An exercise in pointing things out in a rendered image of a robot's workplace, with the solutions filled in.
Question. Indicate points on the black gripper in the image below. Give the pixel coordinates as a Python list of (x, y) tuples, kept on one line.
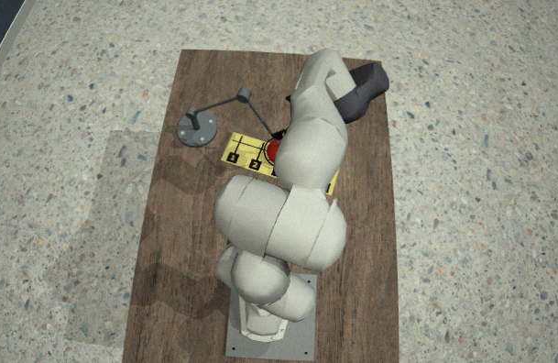
[(279, 135)]

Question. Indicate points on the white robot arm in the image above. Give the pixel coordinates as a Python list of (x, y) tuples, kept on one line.
[(298, 226)]

